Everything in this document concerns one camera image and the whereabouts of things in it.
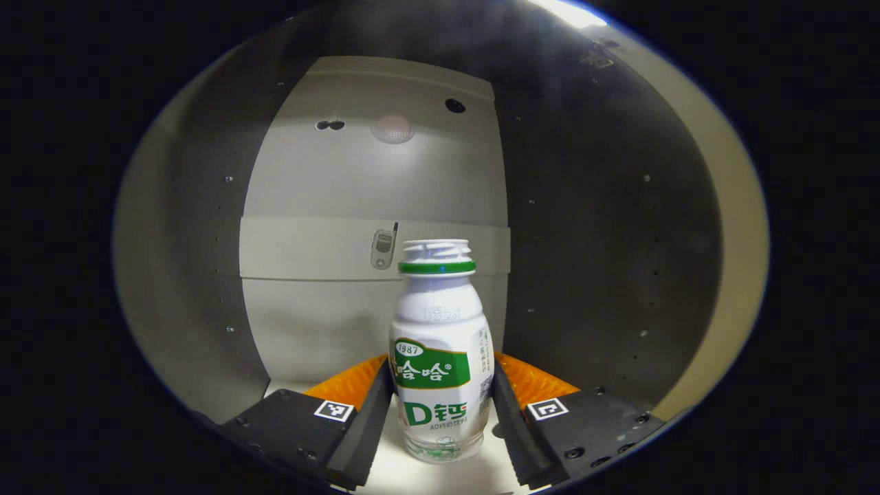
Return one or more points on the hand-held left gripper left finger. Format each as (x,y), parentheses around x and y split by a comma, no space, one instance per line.
(368,426)

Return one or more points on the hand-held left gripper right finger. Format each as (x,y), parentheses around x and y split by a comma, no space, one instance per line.
(512,426)

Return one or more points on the white bottle green label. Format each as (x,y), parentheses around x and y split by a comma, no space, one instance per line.
(440,323)

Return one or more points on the light cabinet shelf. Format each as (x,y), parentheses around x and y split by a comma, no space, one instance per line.
(392,476)

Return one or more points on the black door hinge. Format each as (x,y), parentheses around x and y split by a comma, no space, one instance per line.
(599,55)

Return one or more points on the large ceiling light panel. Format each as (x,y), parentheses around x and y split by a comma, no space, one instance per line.
(570,12)

